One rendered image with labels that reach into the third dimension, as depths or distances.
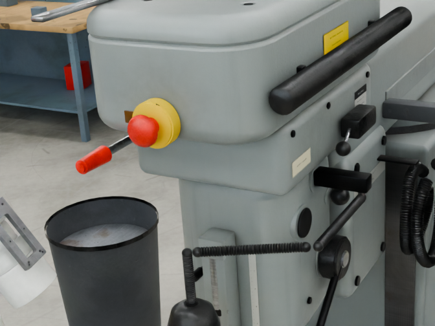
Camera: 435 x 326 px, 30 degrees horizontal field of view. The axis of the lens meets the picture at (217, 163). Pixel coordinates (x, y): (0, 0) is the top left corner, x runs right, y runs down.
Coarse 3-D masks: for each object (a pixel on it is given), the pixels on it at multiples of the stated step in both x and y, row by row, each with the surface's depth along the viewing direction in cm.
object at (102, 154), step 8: (128, 136) 111; (112, 144) 109; (120, 144) 109; (128, 144) 111; (96, 152) 105; (104, 152) 106; (112, 152) 108; (80, 160) 103; (88, 160) 103; (96, 160) 104; (104, 160) 106; (80, 168) 103; (88, 168) 103
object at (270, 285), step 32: (192, 192) 118; (224, 192) 115; (256, 192) 113; (288, 192) 114; (320, 192) 123; (192, 224) 121; (224, 224) 118; (256, 224) 115; (288, 224) 116; (320, 224) 125; (192, 256) 123; (256, 256) 117; (288, 256) 117; (256, 288) 119; (288, 288) 119; (320, 288) 128; (256, 320) 121; (288, 320) 121
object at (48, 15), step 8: (88, 0) 103; (96, 0) 103; (104, 0) 104; (112, 0) 105; (56, 8) 99; (64, 8) 98; (72, 8) 99; (80, 8) 100; (32, 16) 96; (40, 16) 95; (48, 16) 96; (56, 16) 97
